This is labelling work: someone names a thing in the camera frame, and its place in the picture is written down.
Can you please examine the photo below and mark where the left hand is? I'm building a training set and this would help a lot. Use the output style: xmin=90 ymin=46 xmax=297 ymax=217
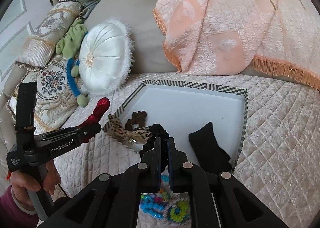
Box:
xmin=10 ymin=160 xmax=61 ymax=211

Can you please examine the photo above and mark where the leopard print bow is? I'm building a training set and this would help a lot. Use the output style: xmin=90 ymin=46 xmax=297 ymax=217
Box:
xmin=105 ymin=114 xmax=152 ymax=144

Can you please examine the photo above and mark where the embroidered floral square pillow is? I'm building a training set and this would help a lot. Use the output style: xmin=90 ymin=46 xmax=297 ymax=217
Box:
xmin=20 ymin=55 xmax=78 ymax=135

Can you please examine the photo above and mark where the maroon sleeve forearm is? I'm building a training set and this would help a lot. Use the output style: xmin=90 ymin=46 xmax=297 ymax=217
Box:
xmin=1 ymin=186 xmax=39 ymax=228

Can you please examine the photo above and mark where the brown scrunchie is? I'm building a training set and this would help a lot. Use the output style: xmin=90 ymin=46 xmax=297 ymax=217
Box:
xmin=125 ymin=111 xmax=148 ymax=131

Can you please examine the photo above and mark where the white round satin cushion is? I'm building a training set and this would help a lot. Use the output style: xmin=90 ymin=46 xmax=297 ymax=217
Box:
xmin=79 ymin=19 xmax=133 ymax=95

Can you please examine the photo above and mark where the red velvet bow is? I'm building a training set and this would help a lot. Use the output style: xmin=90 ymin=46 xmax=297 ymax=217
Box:
xmin=78 ymin=97 xmax=110 ymax=143

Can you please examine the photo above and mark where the peach fringed blanket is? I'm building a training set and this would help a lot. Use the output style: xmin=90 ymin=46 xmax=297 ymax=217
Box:
xmin=153 ymin=0 xmax=319 ymax=89

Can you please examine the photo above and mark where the green blue plush toy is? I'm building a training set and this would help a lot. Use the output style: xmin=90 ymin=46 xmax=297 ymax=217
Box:
xmin=55 ymin=19 xmax=88 ymax=108

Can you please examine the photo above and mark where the black velvet pouch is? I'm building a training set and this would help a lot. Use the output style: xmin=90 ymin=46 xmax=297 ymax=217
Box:
xmin=188 ymin=122 xmax=232 ymax=174

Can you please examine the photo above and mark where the beige upholstered headboard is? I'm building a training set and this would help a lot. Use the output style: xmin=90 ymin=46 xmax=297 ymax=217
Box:
xmin=85 ymin=0 xmax=177 ymax=74

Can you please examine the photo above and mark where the embroidered bolster pillow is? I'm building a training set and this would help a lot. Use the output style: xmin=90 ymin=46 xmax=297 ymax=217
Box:
xmin=15 ymin=1 xmax=82 ymax=71

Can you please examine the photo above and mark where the green blue beaded bracelet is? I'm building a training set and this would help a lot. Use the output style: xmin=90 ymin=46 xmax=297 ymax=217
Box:
xmin=166 ymin=199 xmax=190 ymax=223

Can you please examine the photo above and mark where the black scrunchie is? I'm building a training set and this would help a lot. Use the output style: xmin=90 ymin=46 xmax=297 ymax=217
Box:
xmin=139 ymin=123 xmax=169 ymax=159

